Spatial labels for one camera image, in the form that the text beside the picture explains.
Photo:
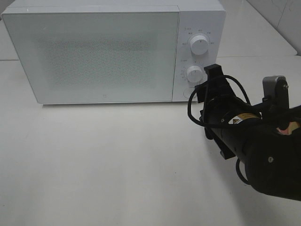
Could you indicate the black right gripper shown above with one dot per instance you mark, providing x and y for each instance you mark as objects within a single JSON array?
[{"x": 215, "y": 93}]

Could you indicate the round white door button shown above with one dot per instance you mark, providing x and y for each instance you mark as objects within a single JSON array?
[{"x": 187, "y": 92}]

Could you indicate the white microwave door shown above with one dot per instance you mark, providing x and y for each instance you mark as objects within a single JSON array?
[{"x": 96, "y": 58}]

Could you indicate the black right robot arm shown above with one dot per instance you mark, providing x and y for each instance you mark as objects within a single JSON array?
[{"x": 265, "y": 138}]

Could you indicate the lower white timer knob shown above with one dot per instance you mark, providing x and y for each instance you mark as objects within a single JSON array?
[{"x": 194, "y": 74}]

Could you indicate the upper white power knob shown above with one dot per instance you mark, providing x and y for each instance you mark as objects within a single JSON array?
[{"x": 199, "y": 44}]

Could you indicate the white microwave oven body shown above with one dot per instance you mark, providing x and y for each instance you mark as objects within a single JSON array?
[{"x": 204, "y": 17}]

